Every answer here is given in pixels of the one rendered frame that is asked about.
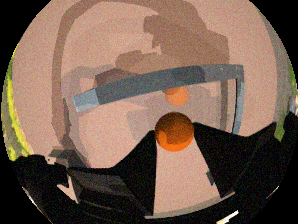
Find clear low corner walls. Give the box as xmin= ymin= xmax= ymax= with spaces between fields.
xmin=206 ymin=79 xmax=235 ymax=184

